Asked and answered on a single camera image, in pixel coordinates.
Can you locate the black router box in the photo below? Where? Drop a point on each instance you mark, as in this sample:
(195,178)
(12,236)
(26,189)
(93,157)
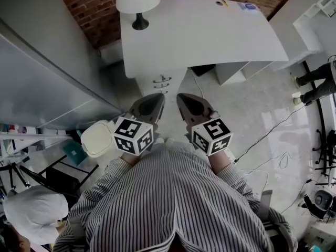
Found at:
(203,69)

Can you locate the person's left white shoe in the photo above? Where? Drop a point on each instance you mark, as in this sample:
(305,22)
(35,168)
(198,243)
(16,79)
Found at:
(160,140)

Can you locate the small yellow item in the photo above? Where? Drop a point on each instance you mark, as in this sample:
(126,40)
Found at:
(224,3)

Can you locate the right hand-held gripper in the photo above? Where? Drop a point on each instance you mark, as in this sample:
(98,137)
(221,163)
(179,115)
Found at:
(212,136)

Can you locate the person's right forearm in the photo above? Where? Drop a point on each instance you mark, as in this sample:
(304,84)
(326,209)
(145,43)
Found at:
(219,161)

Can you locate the black wheeled stand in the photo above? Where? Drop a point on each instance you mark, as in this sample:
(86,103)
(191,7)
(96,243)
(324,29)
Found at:
(326,153)

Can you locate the black folding chair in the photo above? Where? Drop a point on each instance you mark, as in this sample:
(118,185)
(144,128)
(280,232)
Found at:
(63,178)

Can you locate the blue flat item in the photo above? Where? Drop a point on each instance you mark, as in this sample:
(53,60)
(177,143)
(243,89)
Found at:
(248,6)

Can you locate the cream trash bin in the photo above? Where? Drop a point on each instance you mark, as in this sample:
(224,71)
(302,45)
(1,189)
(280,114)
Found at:
(98,139)

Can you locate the teal dustpan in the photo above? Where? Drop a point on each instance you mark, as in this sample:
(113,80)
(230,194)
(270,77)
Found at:
(73,152)

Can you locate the white desk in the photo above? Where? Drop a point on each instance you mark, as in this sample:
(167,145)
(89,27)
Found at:
(197,35)

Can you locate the person's striped shirt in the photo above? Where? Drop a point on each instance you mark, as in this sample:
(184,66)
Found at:
(170,188)

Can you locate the white bookcase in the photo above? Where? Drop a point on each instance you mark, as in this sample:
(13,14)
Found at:
(302,30)

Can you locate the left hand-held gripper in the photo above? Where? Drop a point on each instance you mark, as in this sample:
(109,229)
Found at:
(131,136)

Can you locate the white refrigerator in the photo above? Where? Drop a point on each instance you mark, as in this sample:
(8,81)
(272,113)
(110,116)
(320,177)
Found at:
(39,88)

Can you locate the person's right hand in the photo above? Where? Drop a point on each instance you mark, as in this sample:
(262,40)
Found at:
(215,114)

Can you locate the person's left forearm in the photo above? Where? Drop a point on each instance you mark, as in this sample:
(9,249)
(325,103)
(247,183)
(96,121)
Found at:
(130,157)

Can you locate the white metal shelving rack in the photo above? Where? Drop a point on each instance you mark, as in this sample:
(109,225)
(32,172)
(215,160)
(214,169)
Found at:
(15,138)

